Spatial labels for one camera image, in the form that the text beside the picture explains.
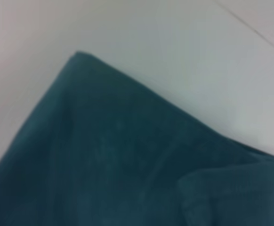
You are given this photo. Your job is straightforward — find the teal blue t-shirt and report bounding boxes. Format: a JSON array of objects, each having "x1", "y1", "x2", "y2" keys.
[{"x1": 0, "y1": 50, "x2": 274, "y2": 226}]

